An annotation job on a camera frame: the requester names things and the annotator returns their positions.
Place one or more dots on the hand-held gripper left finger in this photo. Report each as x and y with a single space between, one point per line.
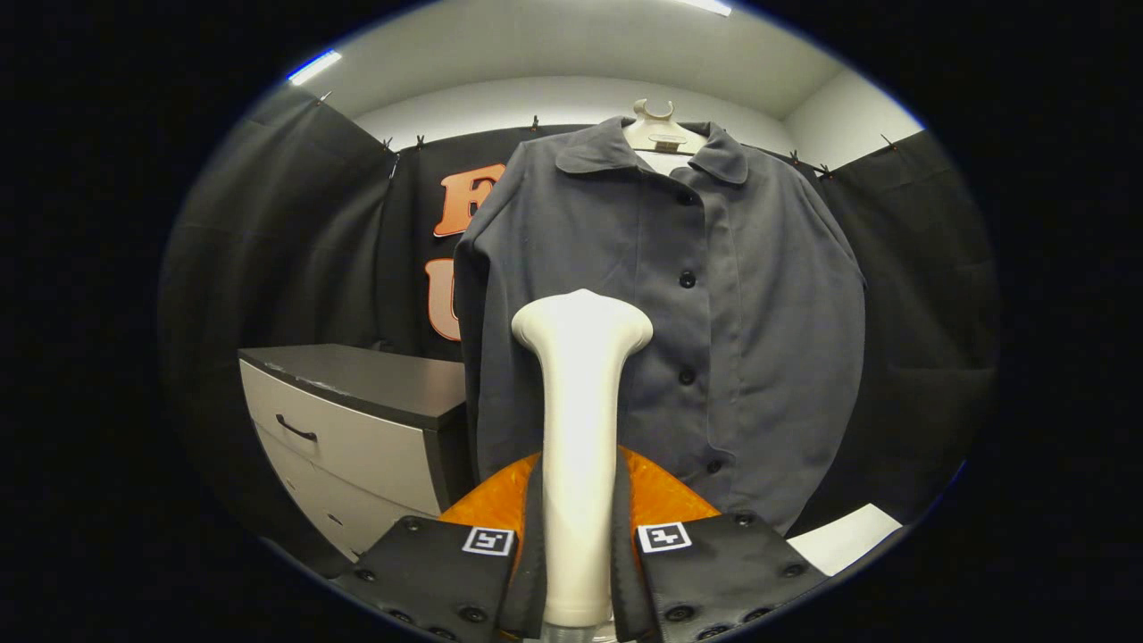
533 572

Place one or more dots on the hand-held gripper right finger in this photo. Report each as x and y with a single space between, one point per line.
623 572

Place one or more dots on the dark grey button shirt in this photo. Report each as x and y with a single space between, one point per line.
768 339

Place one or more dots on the grey drawer cabinet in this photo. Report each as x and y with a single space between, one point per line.
375 384

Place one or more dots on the white mannequin torso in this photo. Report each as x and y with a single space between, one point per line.
661 134

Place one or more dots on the narrow ceiling light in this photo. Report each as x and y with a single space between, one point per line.
314 67

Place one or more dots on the large ceiling light panel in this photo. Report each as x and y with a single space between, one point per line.
707 5

